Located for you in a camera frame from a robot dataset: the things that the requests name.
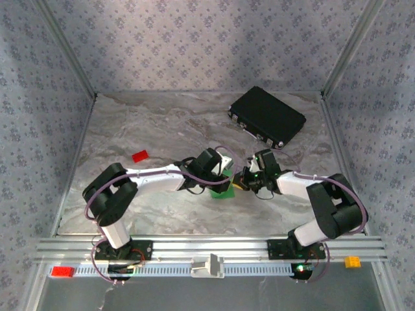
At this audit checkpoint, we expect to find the black hard case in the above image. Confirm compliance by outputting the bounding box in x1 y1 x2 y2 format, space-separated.
228 86 307 150

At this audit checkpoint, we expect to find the white slotted cable duct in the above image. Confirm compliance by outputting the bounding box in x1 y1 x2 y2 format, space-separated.
48 262 312 278

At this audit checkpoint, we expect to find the black controller board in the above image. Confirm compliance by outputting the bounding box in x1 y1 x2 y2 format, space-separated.
290 262 314 280
108 264 136 281

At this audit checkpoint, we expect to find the aluminium frame leg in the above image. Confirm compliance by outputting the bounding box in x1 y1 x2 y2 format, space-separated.
372 262 401 311
24 262 49 311

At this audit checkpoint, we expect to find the aluminium mounting rail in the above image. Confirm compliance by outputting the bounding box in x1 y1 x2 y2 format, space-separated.
35 235 388 264

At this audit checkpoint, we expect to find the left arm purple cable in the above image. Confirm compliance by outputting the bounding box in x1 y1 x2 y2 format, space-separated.
84 145 243 286

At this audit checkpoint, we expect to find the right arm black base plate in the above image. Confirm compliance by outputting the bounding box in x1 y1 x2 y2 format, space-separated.
267 238 327 260

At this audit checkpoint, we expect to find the grey plastic bracket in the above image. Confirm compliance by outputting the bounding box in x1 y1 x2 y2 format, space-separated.
190 253 225 279

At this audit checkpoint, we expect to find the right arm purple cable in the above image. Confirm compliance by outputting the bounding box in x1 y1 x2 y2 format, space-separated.
274 148 369 284

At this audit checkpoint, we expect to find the thick red toy brick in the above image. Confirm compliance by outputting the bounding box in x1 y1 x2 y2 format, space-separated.
51 266 75 279

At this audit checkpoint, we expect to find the aluminium corner post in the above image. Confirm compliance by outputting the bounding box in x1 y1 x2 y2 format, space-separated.
320 0 388 98

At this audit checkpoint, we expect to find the green paper sheet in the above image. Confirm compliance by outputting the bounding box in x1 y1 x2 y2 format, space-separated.
209 167 237 200

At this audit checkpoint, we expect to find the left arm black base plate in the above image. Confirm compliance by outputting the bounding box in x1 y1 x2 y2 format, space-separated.
93 239 154 262

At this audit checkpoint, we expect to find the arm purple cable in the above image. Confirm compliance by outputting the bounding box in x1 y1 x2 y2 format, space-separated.
84 145 243 286
274 148 369 284

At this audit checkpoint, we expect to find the aluminium table side rail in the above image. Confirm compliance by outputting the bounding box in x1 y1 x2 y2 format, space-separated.
50 95 98 237
319 95 370 236

